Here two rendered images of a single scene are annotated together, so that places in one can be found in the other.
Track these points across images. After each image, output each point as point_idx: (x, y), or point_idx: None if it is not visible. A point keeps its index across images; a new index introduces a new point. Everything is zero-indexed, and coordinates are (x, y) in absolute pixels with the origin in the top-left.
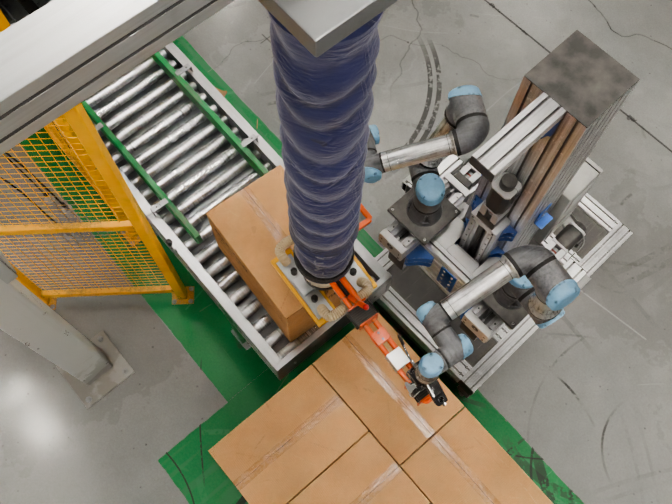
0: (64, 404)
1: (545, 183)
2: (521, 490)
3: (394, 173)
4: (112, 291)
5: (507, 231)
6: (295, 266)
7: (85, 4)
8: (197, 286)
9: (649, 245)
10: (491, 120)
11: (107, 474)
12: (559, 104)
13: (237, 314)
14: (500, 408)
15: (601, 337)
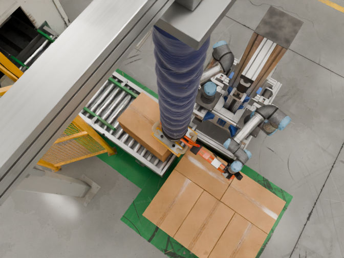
0: (76, 207)
1: (264, 76)
2: (269, 197)
3: None
4: (83, 157)
5: (245, 98)
6: (162, 134)
7: (64, 54)
8: (116, 146)
9: (287, 86)
10: None
11: (101, 230)
12: (273, 41)
13: (138, 156)
14: (247, 164)
15: None
